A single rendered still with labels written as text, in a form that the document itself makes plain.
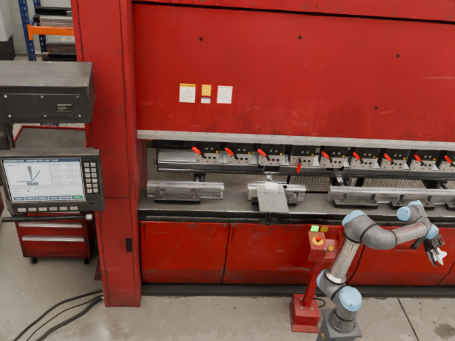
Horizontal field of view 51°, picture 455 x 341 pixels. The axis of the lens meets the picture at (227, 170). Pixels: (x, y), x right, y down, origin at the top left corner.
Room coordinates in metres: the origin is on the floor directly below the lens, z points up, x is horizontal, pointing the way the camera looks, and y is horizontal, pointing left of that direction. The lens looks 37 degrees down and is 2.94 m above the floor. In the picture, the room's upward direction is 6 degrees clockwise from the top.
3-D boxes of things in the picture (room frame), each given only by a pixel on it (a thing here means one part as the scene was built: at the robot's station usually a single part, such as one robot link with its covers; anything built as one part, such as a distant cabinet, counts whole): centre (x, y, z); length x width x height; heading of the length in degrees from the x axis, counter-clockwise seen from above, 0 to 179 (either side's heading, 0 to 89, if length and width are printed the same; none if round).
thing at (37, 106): (1.89, 0.91, 1.53); 0.51 x 0.25 x 0.85; 102
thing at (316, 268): (2.24, -0.67, 0.39); 0.05 x 0.05 x 0.54; 2
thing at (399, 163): (2.59, -1.05, 1.26); 0.15 x 0.09 x 0.17; 97
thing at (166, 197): (2.37, 0.31, 0.89); 0.30 x 0.05 x 0.03; 97
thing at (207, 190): (2.43, 0.26, 0.92); 0.50 x 0.06 x 0.10; 97
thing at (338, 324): (1.63, -0.70, 0.82); 0.15 x 0.15 x 0.10
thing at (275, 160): (2.49, -0.26, 1.26); 0.15 x 0.09 x 0.17; 97
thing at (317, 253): (2.24, -0.67, 0.75); 0.20 x 0.16 x 0.18; 92
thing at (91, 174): (1.82, 0.84, 1.42); 0.45 x 0.12 x 0.36; 102
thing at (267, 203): (2.35, -0.30, 1.00); 0.26 x 0.18 x 0.01; 7
